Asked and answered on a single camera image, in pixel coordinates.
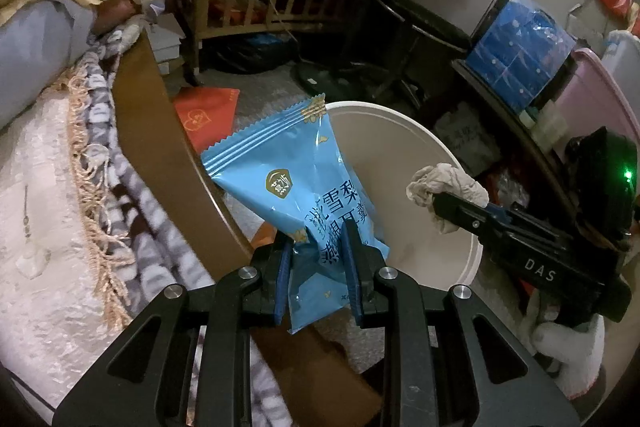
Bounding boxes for white tissue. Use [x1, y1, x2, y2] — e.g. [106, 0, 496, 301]
[406, 162, 489, 234]

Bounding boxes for blue snack wrapper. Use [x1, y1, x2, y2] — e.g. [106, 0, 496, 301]
[201, 95, 390, 332]

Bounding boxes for white round trash bin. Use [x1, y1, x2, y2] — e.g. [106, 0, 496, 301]
[326, 102, 483, 291]

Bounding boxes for gloved right hand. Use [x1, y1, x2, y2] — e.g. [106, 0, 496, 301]
[518, 289, 605, 400]

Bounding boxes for grey white patterned blanket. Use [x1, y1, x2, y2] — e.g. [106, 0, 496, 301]
[74, 13, 292, 427]

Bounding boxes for pink plastic tub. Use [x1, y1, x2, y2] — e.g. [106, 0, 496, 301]
[553, 48, 639, 160]

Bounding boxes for blue plastic package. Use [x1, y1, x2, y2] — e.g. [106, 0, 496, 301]
[465, 0, 576, 113]

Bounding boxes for red paper bag on floor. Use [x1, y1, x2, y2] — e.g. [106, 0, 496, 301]
[172, 87, 240, 154]

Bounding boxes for light blue quilt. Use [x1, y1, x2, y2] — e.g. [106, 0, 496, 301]
[1, 0, 143, 127]

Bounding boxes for brown wooden bed frame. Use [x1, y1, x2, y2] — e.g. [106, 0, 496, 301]
[113, 36, 382, 426]

